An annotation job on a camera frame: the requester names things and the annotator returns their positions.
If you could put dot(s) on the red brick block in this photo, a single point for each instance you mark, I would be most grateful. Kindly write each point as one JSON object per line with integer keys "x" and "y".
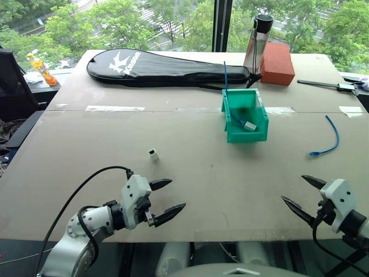
{"x": 276, "y": 66}

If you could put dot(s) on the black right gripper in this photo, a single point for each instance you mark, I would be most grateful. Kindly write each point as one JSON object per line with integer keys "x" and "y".
{"x": 327, "y": 214}

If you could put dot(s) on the small white connector block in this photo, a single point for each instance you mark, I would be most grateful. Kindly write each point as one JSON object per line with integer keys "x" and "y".
{"x": 153, "y": 155}

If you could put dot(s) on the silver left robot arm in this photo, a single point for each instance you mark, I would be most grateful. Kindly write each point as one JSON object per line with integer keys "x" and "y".
{"x": 86, "y": 219}

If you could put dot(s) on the black racket bag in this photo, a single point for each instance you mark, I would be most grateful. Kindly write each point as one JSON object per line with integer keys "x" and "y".
{"x": 144, "y": 67}

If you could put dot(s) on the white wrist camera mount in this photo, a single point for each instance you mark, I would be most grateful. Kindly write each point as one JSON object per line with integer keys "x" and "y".
{"x": 340, "y": 196}
{"x": 134, "y": 187}

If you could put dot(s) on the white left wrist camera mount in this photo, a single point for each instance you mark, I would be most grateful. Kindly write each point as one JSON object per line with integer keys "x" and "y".
{"x": 134, "y": 187}

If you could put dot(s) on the orange drink bottle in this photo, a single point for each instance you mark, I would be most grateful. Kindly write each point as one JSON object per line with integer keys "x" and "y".
{"x": 46, "y": 73}

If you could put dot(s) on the white crumpled tissue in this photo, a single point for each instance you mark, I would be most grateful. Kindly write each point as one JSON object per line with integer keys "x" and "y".
{"x": 33, "y": 78}

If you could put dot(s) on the purple object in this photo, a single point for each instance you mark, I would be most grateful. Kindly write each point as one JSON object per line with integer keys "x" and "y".
{"x": 363, "y": 83}

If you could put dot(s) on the long clear tape strip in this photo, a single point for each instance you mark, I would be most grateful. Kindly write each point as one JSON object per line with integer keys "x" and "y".
{"x": 115, "y": 108}

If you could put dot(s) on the black monitor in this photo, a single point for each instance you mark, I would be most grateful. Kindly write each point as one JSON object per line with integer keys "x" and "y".
{"x": 13, "y": 86}

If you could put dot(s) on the grey rounded robot body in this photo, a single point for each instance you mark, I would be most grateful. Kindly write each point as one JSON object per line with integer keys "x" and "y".
{"x": 236, "y": 271}

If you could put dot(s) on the short clear tape strip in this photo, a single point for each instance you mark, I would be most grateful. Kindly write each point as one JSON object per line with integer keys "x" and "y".
{"x": 281, "y": 110}

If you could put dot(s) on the clear bottle with black lid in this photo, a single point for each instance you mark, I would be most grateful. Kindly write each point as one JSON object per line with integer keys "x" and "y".
{"x": 256, "y": 49}

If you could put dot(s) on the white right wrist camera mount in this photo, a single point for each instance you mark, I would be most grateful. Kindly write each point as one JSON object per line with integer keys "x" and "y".
{"x": 340, "y": 196}

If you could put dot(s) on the green plastic bin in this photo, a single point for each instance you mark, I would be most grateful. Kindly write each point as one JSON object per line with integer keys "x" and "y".
{"x": 245, "y": 136}

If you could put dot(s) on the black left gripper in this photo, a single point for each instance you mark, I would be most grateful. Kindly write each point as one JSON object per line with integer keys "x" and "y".
{"x": 143, "y": 208}

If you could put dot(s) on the dark window frame post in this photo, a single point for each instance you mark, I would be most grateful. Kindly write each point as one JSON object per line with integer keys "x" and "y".
{"x": 222, "y": 26}

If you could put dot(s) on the white rounded cylinder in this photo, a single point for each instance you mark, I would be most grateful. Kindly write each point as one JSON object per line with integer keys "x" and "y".
{"x": 253, "y": 254}
{"x": 173, "y": 259}

